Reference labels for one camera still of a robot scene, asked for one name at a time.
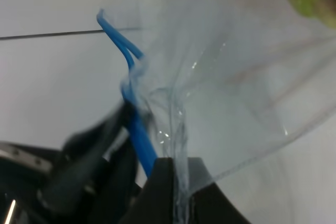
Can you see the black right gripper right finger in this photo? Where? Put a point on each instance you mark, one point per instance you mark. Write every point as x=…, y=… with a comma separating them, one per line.
x=208, y=204

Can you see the clear zip bag blue strip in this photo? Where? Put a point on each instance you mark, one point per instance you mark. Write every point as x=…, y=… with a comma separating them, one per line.
x=228, y=81

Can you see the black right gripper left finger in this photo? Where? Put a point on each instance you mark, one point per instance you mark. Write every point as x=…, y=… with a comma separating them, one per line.
x=154, y=205

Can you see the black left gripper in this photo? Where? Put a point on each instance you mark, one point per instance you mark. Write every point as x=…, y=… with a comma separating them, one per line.
x=90, y=180

